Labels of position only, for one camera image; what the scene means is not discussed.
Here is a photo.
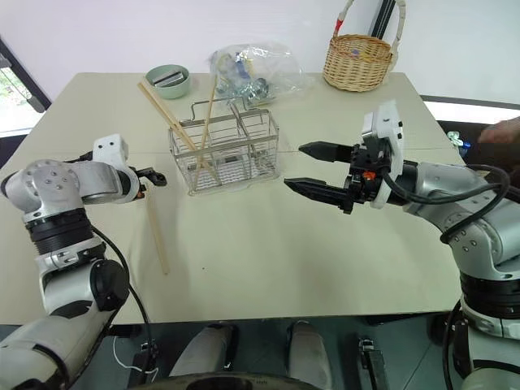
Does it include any black metal frame pole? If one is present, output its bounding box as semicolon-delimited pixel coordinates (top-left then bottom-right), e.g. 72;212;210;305
370;0;397;40

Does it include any small blue white object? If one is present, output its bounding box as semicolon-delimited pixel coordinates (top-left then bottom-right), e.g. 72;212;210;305
448;130;469;150

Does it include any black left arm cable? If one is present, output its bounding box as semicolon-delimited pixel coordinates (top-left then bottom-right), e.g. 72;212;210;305
87;227;158;375

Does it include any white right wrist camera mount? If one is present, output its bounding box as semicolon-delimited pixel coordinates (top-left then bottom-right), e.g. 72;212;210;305
361;98;405;210

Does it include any black side table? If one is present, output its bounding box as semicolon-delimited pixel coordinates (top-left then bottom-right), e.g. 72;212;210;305
419;93;520;167

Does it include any grey rounded robot leg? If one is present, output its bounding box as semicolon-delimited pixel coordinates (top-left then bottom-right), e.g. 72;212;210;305
167;323;240;378
287;319;333;390

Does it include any metal wire basket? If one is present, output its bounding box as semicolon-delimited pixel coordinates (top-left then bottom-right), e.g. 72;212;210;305
168;98;281;197

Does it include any thin white wire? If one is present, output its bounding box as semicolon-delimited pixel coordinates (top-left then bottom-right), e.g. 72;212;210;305
112;336;160;375

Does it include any clear plastic bag with items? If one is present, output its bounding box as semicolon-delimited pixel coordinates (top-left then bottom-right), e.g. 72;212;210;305
205;40;316;108

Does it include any wooden chopstick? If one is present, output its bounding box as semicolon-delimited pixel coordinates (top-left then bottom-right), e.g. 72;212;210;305
193;76;218;191
136;83;195;152
140;81;213;168
145;197;169;276

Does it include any black window frame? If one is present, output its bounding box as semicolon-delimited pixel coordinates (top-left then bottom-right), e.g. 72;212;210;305
0;35;53;114

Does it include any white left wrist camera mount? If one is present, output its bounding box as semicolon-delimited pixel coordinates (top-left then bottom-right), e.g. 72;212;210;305
92;132;130;167

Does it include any person's bare hand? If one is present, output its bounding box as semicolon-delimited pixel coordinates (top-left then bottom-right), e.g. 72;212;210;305
478;118;520;145

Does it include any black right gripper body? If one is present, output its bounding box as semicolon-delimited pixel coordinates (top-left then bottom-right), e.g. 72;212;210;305
343;140;388;205

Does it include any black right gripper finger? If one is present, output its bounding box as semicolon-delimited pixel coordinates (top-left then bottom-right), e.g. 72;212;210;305
284;176;354;215
297;141;354;164

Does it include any light green bowl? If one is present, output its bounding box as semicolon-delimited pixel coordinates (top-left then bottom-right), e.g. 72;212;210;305
145;63;193;100

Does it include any shiny metal utensil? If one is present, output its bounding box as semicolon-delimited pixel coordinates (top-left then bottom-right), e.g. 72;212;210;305
153;69;186;88

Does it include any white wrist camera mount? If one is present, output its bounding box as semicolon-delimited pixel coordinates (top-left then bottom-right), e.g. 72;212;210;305
92;132;130;167
361;98;405;210

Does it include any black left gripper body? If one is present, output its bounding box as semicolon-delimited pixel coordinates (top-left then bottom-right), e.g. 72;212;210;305
128;165;153;201

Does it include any wicker basket with handle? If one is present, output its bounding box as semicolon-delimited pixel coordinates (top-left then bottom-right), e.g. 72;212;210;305
322;0;408;93

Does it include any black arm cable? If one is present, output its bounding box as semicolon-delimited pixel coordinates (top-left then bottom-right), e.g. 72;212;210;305
87;227;158;375
379;162;512;245

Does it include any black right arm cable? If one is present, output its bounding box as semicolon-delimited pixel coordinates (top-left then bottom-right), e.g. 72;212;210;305
379;162;512;245

